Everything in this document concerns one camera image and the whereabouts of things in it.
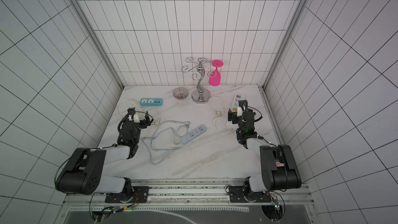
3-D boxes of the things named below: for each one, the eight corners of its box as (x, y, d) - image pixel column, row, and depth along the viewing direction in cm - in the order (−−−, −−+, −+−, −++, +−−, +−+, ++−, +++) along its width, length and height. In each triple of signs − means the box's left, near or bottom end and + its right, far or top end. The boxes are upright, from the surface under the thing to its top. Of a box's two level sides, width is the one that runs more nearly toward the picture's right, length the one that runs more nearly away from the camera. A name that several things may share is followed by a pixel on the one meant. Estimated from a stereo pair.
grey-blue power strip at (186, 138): (182, 145, 90) (182, 144, 89) (179, 140, 92) (179, 138, 91) (207, 129, 97) (207, 128, 95) (203, 125, 99) (203, 123, 97)
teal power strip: (140, 106, 110) (138, 103, 108) (142, 100, 114) (140, 97, 111) (162, 106, 110) (161, 103, 108) (163, 100, 114) (162, 97, 111)
